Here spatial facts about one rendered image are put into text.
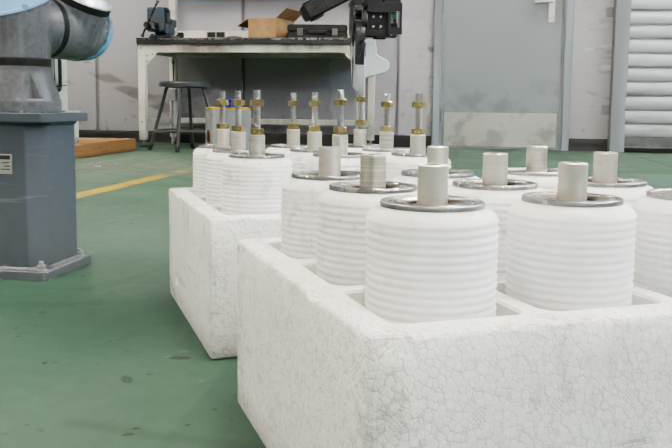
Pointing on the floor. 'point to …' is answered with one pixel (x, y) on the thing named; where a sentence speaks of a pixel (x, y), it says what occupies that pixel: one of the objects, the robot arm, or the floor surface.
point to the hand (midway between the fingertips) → (355, 87)
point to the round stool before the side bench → (180, 110)
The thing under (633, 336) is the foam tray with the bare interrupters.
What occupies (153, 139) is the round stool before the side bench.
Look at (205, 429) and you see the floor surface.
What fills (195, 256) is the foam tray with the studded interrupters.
